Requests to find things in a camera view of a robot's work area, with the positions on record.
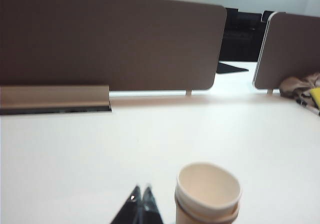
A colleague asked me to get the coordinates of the narrow brown desk divider panel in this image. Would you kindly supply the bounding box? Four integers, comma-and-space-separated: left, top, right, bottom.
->
252, 11, 320, 91

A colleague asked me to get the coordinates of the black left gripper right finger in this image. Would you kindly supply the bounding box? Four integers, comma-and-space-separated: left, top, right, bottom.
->
140, 183, 165, 224

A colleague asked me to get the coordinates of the small yellow item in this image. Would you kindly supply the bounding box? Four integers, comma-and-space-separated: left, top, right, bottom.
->
309, 86, 320, 109

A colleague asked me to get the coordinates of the crumpled brown bag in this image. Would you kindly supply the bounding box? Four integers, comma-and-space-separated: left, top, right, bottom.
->
278, 71, 320, 110

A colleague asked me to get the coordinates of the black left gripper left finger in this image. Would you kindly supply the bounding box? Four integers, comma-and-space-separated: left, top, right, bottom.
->
109, 184, 142, 224

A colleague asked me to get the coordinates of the wide brown desk divider panel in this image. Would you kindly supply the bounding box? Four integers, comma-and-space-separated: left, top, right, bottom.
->
0, 0, 228, 92

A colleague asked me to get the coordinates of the grey desk cable tray flap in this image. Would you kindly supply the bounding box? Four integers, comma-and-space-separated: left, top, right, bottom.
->
0, 84, 113, 116

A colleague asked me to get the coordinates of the black desk mat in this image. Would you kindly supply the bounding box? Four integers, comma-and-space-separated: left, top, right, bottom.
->
215, 61, 250, 75

